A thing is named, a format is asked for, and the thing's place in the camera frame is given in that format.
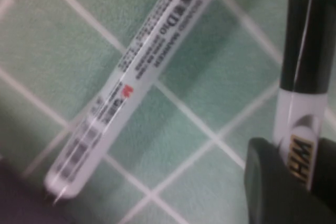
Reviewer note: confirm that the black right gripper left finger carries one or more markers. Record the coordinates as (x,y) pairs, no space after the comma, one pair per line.
(267,195)

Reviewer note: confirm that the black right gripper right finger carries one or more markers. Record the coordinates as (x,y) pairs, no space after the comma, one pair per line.
(326,169)

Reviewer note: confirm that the whiteboard marker black cap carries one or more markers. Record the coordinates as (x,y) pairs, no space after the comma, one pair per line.
(302,51)

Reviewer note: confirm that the white marker black cap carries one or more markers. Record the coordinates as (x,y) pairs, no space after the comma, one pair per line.
(139,77)

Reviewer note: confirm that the green checked tablecloth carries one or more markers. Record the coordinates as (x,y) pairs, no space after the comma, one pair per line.
(39,37)

